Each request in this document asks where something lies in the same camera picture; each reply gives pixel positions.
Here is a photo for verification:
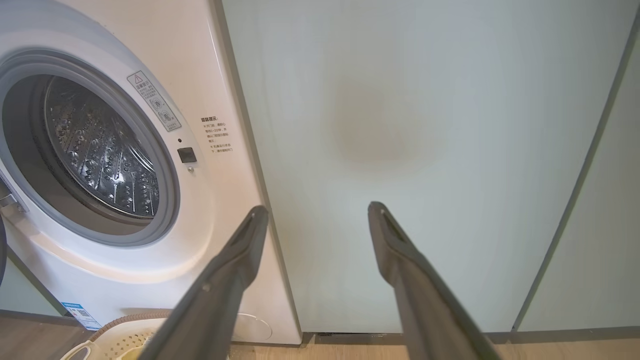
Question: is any white front-load washing machine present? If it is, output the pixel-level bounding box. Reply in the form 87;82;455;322
0;0;303;346

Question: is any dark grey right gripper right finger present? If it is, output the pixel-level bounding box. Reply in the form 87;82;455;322
367;201;502;360

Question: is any blue energy label sticker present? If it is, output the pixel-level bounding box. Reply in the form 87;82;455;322
61;301;103;331

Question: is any cream laundry basket brown rim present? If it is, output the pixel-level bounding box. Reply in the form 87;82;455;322
60;310;173;360

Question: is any round white filter cover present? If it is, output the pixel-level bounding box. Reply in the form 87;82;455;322
232;312;274;344

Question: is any wide pale green cabinet panel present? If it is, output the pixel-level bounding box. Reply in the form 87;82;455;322
222;0;640;335

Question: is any grey warning sticker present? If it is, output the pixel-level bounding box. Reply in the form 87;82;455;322
126;70;182;133

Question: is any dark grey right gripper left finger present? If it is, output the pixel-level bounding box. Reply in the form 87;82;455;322
137;205;270;360

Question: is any steel washer drum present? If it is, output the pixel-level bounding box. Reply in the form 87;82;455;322
44;75;161;219

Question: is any metal door hinge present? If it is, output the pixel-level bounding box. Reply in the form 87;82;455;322
0;172;30;216

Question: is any dark cabinet plinth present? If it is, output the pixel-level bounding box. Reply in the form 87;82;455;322
300;326;640;346

